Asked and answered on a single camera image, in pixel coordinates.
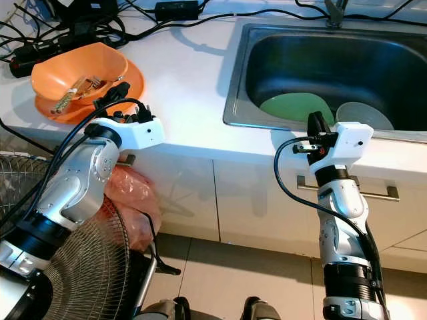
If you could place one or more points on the black robot foot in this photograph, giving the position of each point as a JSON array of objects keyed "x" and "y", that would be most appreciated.
[
  {"x": 263, "y": 310},
  {"x": 163, "y": 310}
]

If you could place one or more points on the black robot left foot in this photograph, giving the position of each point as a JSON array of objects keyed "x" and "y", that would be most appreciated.
[{"x": 163, "y": 310}]

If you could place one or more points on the black power adapter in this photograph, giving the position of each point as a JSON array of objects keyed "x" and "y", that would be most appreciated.
[{"x": 177, "y": 10}]

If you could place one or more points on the silver kitchen faucet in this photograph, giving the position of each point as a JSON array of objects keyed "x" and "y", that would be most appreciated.
[{"x": 335, "y": 13}]

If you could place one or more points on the orange plastic bowl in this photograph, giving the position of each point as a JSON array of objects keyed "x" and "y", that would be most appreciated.
[{"x": 60, "y": 70}]

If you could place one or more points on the black electronic device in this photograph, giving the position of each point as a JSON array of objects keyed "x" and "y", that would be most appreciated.
[{"x": 80, "y": 6}]

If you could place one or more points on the black power strip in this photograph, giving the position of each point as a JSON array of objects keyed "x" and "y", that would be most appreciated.
[{"x": 27, "y": 63}]

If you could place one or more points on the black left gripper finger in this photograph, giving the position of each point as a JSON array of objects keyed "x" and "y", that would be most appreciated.
[{"x": 113, "y": 93}]

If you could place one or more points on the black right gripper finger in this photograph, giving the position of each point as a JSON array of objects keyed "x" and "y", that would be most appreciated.
[{"x": 317, "y": 124}]

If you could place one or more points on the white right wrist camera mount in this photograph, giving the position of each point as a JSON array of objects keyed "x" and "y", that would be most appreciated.
[{"x": 350, "y": 140}]

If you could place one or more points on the green plate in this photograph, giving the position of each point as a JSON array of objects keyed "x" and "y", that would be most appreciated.
[{"x": 293, "y": 106}]

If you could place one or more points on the red plastic bag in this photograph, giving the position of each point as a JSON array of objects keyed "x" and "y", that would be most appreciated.
[{"x": 140, "y": 200}]

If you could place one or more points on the white drawer front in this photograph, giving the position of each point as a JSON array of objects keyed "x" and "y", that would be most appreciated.
[{"x": 260, "y": 206}]

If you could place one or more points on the white cabinet door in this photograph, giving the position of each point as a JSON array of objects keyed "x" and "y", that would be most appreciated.
[{"x": 190, "y": 200}]

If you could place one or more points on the wooden chopstick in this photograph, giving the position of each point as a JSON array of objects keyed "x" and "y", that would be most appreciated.
[{"x": 65, "y": 98}]

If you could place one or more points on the black robot right foot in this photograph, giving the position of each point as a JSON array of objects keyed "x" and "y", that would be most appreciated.
[{"x": 263, "y": 310}]

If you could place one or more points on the stainless steel sink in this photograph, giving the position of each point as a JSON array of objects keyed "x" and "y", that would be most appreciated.
[{"x": 327, "y": 60}]

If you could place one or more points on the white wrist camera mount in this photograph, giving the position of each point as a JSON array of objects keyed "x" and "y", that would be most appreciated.
[
  {"x": 350, "y": 140},
  {"x": 140, "y": 133}
]

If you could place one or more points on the pale grey plate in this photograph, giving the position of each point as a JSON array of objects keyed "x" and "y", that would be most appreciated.
[{"x": 363, "y": 114}]

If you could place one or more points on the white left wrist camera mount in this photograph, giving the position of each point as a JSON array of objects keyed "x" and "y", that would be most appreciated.
[{"x": 140, "y": 133}]

